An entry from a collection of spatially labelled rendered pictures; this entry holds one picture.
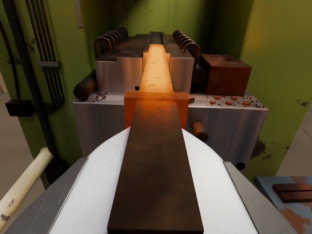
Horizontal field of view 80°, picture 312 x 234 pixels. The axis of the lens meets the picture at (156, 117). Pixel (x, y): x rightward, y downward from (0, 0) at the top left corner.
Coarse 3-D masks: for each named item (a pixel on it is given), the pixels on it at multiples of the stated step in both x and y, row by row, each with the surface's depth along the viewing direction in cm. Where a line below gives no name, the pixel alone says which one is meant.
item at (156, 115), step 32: (160, 64) 25; (128, 96) 13; (160, 96) 13; (160, 128) 10; (128, 160) 8; (160, 160) 8; (128, 192) 6; (160, 192) 6; (192, 192) 6; (128, 224) 5; (160, 224) 5; (192, 224) 5
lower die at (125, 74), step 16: (112, 48) 50; (128, 48) 45; (144, 48) 41; (176, 48) 47; (96, 64) 38; (112, 64) 38; (128, 64) 38; (144, 64) 38; (176, 64) 38; (192, 64) 38; (112, 80) 40; (128, 80) 40; (176, 80) 40
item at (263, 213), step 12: (228, 168) 8; (240, 180) 8; (240, 192) 7; (252, 192) 7; (252, 204) 7; (264, 204) 7; (252, 216) 6; (264, 216) 6; (276, 216) 6; (264, 228) 6; (276, 228) 6; (288, 228) 6
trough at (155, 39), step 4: (152, 32) 72; (156, 32) 72; (160, 32) 72; (152, 36) 70; (156, 36) 72; (160, 36) 72; (152, 40) 62; (156, 40) 62; (160, 40) 62; (160, 44) 55
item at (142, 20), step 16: (112, 0) 73; (128, 0) 73; (144, 0) 73; (160, 0) 73; (176, 0) 73; (192, 0) 73; (208, 0) 73; (112, 16) 76; (128, 16) 76; (144, 16) 76; (160, 16) 76; (176, 16) 76; (192, 16) 76; (208, 16) 76; (128, 32) 79; (144, 32) 79; (192, 32) 79; (208, 32) 79
